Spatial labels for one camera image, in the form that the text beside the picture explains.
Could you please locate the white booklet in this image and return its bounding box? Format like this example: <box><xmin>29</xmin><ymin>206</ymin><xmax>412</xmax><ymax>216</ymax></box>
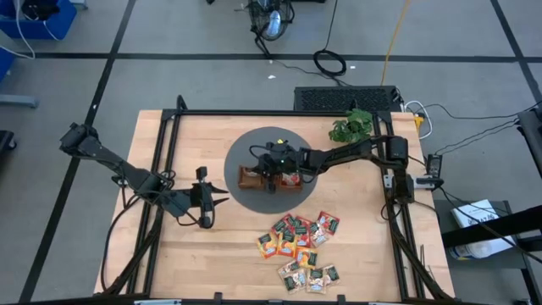
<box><xmin>448</xmin><ymin>198</ymin><xmax>518</xmax><ymax>260</ymax></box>

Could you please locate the beige cinnamon tea packet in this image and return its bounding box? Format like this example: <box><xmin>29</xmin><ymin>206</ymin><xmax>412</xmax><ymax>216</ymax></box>
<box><xmin>278</xmin><ymin>260</ymin><xmax>307</xmax><ymax>294</ymax></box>

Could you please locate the black power adapter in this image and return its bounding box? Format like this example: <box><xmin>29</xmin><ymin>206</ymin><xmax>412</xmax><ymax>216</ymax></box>
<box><xmin>425</xmin><ymin>153</ymin><xmax>445</xmax><ymax>178</ymax></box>

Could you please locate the black table frame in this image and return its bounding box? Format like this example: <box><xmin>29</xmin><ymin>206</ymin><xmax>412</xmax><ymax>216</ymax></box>
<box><xmin>93</xmin><ymin>95</ymin><xmax>458</xmax><ymax>305</ymax></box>

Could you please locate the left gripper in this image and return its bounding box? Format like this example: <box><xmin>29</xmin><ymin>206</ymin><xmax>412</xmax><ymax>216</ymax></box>
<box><xmin>189</xmin><ymin>167</ymin><xmax>230</xmax><ymax>229</ymax></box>

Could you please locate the black chair base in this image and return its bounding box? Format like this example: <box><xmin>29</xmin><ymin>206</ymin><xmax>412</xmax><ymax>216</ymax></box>
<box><xmin>0</xmin><ymin>130</ymin><xmax>18</xmax><ymax>153</ymax></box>

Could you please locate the grey table clamp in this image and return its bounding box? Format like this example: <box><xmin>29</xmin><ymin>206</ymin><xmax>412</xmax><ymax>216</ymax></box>
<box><xmin>414</xmin><ymin>175</ymin><xmax>445</xmax><ymax>191</ymax></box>

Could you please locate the grey round placemat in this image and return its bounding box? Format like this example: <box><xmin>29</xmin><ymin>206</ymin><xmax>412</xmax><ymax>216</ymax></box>
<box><xmin>223</xmin><ymin>125</ymin><xmax>318</xmax><ymax>215</ymax></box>

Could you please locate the blue storage bin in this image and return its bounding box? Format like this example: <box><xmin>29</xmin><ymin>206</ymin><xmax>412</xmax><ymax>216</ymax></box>
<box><xmin>0</xmin><ymin>0</ymin><xmax>78</xmax><ymax>42</ymax></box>
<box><xmin>0</xmin><ymin>47</ymin><xmax>16</xmax><ymax>82</ymax></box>

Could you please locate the black hanging power cable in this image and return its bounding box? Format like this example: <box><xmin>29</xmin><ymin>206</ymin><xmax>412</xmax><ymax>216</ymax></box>
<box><xmin>100</xmin><ymin>192</ymin><xmax>143</xmax><ymax>293</ymax></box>

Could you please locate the grey side table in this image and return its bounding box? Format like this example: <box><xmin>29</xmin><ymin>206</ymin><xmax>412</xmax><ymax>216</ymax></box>
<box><xmin>431</xmin><ymin>198</ymin><xmax>535</xmax><ymax>272</ymax></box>

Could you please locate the black coiled cable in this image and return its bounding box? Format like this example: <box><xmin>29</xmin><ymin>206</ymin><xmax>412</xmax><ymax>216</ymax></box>
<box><xmin>312</xmin><ymin>0</ymin><xmax>348</xmax><ymax>78</ymax></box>

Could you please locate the grey metal foot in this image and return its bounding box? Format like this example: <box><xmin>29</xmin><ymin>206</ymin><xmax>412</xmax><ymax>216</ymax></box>
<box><xmin>0</xmin><ymin>93</ymin><xmax>40</xmax><ymax>108</ymax></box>

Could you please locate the yellow cable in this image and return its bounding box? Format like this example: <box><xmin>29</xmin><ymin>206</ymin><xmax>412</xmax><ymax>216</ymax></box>
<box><xmin>379</xmin><ymin>0</ymin><xmax>412</xmax><ymax>86</ymax></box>

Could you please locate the black metal beam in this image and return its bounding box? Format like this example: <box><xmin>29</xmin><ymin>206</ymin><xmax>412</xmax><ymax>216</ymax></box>
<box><xmin>440</xmin><ymin>204</ymin><xmax>542</xmax><ymax>249</ymax></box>

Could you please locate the orange mango tea packet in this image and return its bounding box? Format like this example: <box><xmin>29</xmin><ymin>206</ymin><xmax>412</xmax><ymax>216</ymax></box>
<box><xmin>277</xmin><ymin>228</ymin><xmax>297</xmax><ymax>258</ymax></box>
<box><xmin>295</xmin><ymin>247</ymin><xmax>318</xmax><ymax>270</ymax></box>
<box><xmin>257</xmin><ymin>231</ymin><xmax>279</xmax><ymax>259</ymax></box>

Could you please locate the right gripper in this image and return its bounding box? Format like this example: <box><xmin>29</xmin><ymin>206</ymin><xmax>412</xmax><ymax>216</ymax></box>
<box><xmin>257</xmin><ymin>143</ymin><xmax>301</xmax><ymax>195</ymax></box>

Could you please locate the white looped cable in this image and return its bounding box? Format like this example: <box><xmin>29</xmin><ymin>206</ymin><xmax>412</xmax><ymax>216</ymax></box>
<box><xmin>404</xmin><ymin>100</ymin><xmax>434</xmax><ymax>141</ymax></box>

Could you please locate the black floor fan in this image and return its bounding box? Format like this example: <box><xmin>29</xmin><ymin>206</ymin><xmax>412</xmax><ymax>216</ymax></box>
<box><xmin>246</xmin><ymin>0</ymin><xmax>296</xmax><ymax>42</ymax></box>

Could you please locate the green plant white pot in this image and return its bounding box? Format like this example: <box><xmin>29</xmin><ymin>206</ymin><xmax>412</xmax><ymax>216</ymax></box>
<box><xmin>328</xmin><ymin>108</ymin><xmax>374</xmax><ymax>145</ymax></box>

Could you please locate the white label strip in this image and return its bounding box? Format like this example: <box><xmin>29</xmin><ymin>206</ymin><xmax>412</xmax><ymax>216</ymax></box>
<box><xmin>134</xmin><ymin>298</ymin><xmax>182</xmax><ymax>305</ymax></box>

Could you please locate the wooden tea box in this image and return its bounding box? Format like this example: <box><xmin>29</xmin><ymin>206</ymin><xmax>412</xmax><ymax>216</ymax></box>
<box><xmin>236</xmin><ymin>164</ymin><xmax>304</xmax><ymax>191</ymax></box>

